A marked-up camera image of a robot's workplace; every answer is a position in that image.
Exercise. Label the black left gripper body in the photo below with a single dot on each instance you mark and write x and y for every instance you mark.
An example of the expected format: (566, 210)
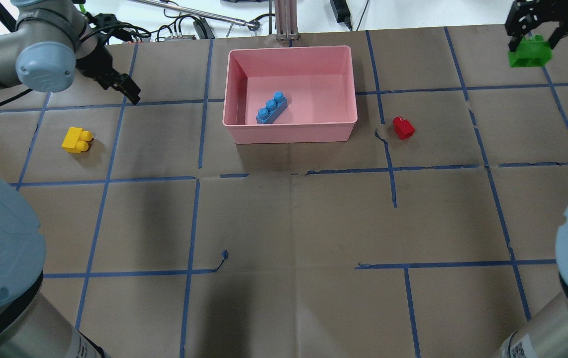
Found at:
(96, 61)

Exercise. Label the black power adapter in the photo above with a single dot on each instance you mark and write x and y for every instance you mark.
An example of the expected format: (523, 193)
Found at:
(342, 13)

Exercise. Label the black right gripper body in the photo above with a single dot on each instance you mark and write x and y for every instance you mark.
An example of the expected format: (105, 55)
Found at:
(532, 19)

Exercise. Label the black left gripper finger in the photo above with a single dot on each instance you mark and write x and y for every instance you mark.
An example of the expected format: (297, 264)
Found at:
(131, 91)

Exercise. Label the brown paper table cover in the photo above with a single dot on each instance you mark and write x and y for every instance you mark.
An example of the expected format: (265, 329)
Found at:
(167, 240)

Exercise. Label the yellow toy block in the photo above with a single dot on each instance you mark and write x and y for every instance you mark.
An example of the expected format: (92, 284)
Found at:
(77, 140)

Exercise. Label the silver metal rod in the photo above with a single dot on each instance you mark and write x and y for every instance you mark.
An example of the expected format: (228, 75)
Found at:
(252, 24)

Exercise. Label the green toy block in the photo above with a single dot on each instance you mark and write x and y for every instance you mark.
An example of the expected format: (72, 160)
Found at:
(533, 51)

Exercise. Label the blue toy block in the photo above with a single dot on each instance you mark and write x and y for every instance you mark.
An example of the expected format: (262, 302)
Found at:
(273, 109)

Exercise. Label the red toy block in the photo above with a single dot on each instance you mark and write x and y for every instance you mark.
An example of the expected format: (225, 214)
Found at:
(403, 128)

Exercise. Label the pink plastic box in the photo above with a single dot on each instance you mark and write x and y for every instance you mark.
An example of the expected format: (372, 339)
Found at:
(318, 83)

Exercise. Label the aluminium frame post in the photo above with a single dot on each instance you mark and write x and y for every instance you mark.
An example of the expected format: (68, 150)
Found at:
(286, 20)

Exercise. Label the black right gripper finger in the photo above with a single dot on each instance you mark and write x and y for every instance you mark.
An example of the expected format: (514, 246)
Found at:
(516, 37)
(558, 34)

